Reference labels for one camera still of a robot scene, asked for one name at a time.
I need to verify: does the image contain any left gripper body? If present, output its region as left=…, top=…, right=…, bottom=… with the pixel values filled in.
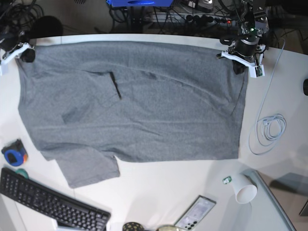
left=216, top=38, right=266, bottom=78

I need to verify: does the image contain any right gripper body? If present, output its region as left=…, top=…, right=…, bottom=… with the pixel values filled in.
left=0, top=36, right=36, bottom=76

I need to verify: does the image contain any grey t-shirt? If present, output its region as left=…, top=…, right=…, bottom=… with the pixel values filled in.
left=17, top=42, right=248, bottom=188

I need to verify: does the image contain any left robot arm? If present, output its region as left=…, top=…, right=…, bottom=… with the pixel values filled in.
left=216, top=0, right=269, bottom=78

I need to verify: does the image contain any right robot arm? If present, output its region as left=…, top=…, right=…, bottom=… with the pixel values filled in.
left=0, top=0, right=36, bottom=76

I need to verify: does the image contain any black round object at edge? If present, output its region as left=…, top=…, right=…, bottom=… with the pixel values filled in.
left=303, top=79, right=308, bottom=96

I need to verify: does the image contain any blue box with hole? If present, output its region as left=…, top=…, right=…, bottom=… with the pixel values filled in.
left=106, top=0, right=173, bottom=7

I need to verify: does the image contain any blue orange tape measure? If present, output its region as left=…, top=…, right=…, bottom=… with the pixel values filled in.
left=1, top=139, right=28, bottom=167

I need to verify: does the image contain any green round object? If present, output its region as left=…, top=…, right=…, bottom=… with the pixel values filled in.
left=15, top=168, right=29, bottom=179

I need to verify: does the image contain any small green white chip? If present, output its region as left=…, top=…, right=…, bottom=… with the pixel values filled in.
left=222, top=176, right=232, bottom=185

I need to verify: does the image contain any white paper cup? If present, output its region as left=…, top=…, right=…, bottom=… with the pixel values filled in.
left=231, top=174, right=257, bottom=204

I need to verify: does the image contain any glass side table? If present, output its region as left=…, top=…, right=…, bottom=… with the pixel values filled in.
left=243, top=170, right=308, bottom=231

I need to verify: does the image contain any black computer keyboard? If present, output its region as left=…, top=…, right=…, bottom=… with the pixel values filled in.
left=0, top=167, right=111, bottom=231

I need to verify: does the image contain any smartphone in clear case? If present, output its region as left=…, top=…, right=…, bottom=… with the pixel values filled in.
left=174, top=196, right=216, bottom=231

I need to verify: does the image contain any gold rimmed round tin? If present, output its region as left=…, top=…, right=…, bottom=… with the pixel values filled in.
left=156, top=225, right=179, bottom=231

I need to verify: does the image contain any black gold dotted round object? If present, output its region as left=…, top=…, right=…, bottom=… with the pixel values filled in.
left=122, top=222, right=144, bottom=231

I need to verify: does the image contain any white coiled cable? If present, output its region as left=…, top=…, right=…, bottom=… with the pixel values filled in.
left=248, top=38, right=287, bottom=157

